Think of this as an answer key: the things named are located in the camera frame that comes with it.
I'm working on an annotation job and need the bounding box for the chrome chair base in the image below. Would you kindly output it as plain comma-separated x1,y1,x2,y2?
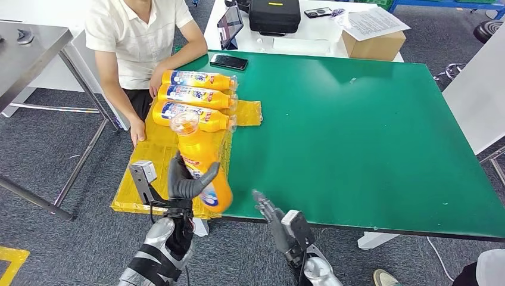
433,63,467,82

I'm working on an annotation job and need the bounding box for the orange bottle with clear cap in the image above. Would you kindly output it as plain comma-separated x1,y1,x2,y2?
170,111,234,214
151,101,238,133
161,70,238,92
157,83,239,111

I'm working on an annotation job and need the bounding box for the person's left hand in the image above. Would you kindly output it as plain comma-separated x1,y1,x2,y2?
148,67,167,99

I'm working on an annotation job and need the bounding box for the white floor cable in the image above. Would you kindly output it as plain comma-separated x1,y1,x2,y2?
426,236,454,282

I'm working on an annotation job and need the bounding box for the printed paper sheet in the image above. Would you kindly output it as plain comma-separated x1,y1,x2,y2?
337,7,411,42

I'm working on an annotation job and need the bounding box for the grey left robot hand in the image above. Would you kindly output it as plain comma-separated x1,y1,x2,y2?
167,151,221,201

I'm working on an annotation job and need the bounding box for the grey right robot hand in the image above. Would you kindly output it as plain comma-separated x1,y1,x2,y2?
252,189,296,254

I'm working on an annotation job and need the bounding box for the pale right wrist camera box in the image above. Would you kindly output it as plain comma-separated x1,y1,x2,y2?
280,210,316,251

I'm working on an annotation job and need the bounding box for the black device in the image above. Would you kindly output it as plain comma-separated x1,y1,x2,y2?
225,0,251,13

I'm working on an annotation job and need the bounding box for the black tablet on stand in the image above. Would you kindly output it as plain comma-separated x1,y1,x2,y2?
217,5,244,51

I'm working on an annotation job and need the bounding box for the person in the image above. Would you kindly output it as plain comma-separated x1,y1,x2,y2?
373,248,505,286
85,0,208,148

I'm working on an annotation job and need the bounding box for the grey metal part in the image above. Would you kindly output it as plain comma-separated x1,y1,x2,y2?
16,29,35,45

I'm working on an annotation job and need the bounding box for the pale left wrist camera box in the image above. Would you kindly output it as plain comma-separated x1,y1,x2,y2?
129,160,169,207

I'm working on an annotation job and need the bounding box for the green plastic crate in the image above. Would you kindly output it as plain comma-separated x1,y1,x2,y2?
355,0,395,9

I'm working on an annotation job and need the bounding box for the blue metal shelf frame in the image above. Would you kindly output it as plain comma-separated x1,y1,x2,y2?
388,0,505,18

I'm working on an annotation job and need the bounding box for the black carrying case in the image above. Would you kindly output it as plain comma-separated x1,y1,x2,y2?
248,0,302,36

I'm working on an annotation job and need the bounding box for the white side table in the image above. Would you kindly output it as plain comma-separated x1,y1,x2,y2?
441,23,505,184

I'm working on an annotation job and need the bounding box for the black round stool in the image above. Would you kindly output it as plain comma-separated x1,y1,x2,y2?
473,20,505,44

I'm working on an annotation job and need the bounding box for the white table leg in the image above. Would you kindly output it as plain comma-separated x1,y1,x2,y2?
192,217,210,238
357,231,401,251

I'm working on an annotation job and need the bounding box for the person's right hand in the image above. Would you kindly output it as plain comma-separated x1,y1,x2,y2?
129,117,148,148

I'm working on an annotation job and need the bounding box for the brown cardboard box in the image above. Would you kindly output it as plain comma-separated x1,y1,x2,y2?
341,30,407,61

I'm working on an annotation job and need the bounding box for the yellow floor tape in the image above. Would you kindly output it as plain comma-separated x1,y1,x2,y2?
0,246,30,286

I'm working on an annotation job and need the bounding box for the black smartphone round camera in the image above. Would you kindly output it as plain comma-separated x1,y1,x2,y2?
304,7,334,19

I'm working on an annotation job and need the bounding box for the steel table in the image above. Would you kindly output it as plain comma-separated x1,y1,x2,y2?
0,20,119,222

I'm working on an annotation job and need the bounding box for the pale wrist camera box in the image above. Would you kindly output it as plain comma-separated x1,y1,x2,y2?
280,210,316,251
129,160,169,207

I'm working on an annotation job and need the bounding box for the yellow taped cardboard mat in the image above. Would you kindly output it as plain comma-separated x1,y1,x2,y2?
110,88,263,220

